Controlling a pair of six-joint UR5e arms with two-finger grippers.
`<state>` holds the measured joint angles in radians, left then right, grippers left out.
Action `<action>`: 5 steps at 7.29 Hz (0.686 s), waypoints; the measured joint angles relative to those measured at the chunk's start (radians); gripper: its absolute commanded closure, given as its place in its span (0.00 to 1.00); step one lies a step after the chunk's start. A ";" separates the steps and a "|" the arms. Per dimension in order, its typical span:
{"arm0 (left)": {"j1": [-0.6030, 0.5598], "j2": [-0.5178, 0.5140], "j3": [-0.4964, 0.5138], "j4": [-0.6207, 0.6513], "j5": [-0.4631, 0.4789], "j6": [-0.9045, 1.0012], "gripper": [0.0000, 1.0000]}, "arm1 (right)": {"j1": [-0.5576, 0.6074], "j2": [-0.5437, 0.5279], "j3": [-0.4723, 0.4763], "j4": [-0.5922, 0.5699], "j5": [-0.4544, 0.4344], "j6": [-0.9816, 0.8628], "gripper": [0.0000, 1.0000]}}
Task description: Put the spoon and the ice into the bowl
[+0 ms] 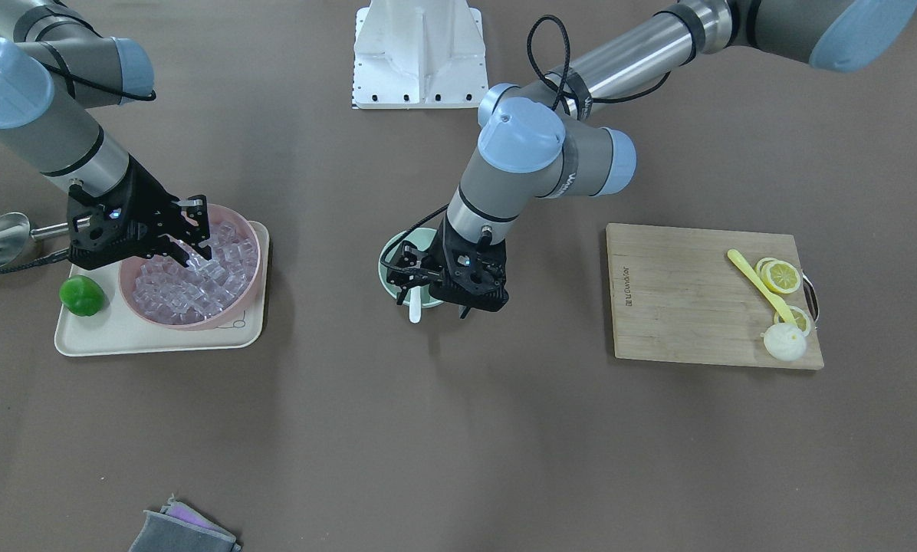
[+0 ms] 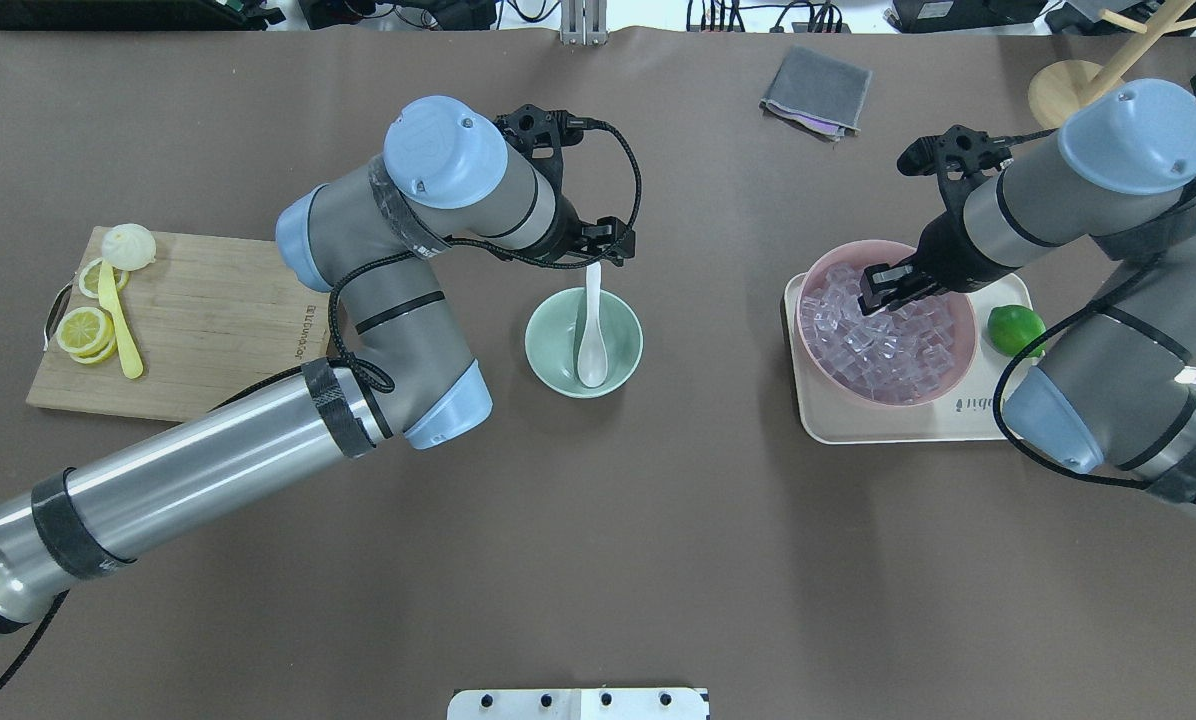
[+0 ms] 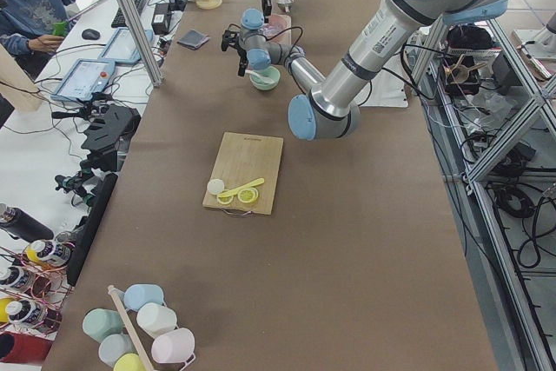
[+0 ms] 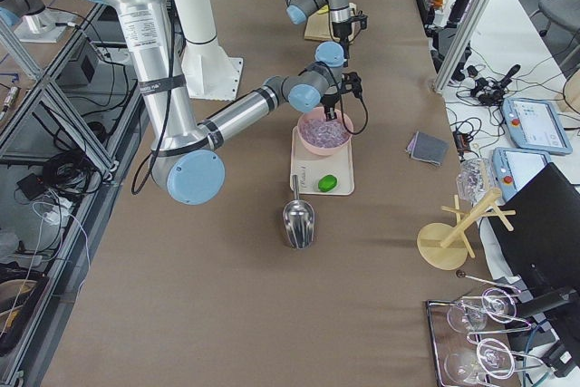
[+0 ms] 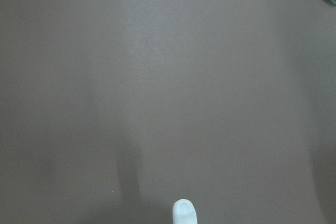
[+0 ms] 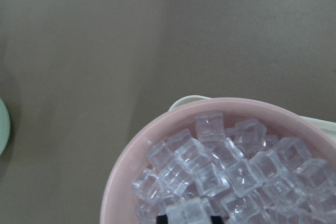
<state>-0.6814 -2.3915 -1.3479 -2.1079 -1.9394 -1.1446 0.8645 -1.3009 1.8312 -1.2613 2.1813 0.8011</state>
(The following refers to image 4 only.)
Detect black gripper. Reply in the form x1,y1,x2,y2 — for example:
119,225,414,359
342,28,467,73
322,72,363,121
329,3,367,59

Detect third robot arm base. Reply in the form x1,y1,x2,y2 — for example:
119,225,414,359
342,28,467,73
1,0,76,44

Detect pile of clear ice cubes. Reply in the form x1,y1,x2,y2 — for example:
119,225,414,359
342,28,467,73
299,119,350,149

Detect pink bowl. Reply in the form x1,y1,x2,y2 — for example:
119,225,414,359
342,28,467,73
297,106,353,156

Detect metal ice scoop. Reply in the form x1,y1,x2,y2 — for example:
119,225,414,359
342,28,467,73
283,174,315,250

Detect wooden cutting board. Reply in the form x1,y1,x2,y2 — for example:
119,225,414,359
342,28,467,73
304,10,333,42

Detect beige plastic tray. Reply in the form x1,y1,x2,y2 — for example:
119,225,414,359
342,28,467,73
290,127,354,196

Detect green bell pepper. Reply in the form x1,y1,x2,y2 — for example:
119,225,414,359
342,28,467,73
317,174,338,193

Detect grey and purple cloths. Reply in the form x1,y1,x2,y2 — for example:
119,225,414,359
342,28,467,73
406,131,449,166

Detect black water bottle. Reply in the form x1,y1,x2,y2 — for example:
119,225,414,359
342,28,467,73
449,0,470,24

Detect clear glass jug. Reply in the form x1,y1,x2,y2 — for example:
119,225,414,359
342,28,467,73
456,158,493,204

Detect wooden cup stand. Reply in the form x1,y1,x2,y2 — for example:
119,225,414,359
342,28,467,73
417,170,516,270

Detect blue teach pendant lower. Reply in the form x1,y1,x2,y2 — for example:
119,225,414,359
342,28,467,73
492,147,552,201

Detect blue teach pendant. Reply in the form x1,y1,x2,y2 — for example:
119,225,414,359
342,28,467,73
501,97,573,155
492,147,552,201

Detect blue teach pendant upper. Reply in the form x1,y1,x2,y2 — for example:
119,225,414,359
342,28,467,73
501,97,573,155

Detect wine glass upper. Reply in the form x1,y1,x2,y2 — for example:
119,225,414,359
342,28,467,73
447,287,516,333

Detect wine glass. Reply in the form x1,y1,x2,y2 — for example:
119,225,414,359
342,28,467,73
447,287,516,333
444,338,516,386

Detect wine glass lower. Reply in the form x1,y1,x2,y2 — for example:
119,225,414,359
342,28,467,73
444,338,516,386

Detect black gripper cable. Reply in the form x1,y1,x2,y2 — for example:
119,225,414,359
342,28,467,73
334,67,369,136

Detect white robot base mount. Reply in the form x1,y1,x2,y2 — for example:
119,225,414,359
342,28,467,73
174,0,243,101

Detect metal wire glass rack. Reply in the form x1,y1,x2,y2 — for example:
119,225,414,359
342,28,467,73
425,287,544,386

